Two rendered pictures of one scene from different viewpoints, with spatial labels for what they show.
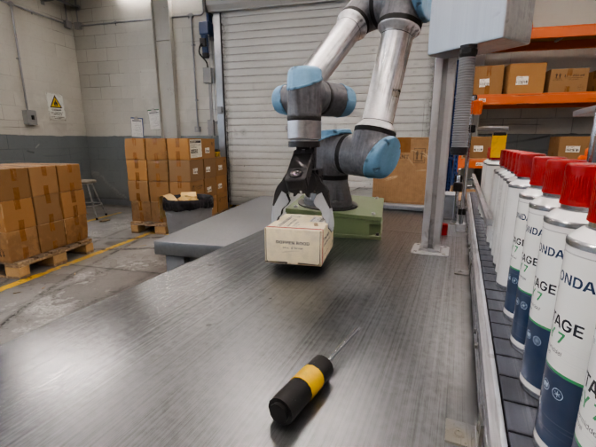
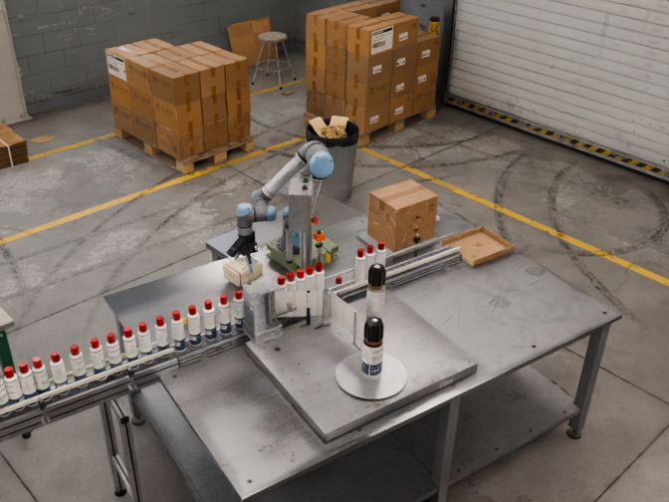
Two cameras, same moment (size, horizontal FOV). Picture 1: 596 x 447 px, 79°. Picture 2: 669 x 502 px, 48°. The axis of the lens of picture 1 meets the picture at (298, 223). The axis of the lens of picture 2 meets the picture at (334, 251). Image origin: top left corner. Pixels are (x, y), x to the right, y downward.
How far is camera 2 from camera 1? 3.36 m
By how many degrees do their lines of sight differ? 35
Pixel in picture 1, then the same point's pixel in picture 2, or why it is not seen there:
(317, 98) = (245, 221)
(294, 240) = (231, 274)
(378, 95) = not seen: hidden behind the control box
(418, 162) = (387, 221)
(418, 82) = not seen: outside the picture
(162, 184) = (338, 79)
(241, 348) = (183, 308)
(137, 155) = (317, 37)
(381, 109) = not seen: hidden behind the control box
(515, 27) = (296, 227)
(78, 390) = (145, 305)
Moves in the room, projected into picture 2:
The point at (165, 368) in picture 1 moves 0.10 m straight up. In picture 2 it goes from (163, 307) to (161, 290)
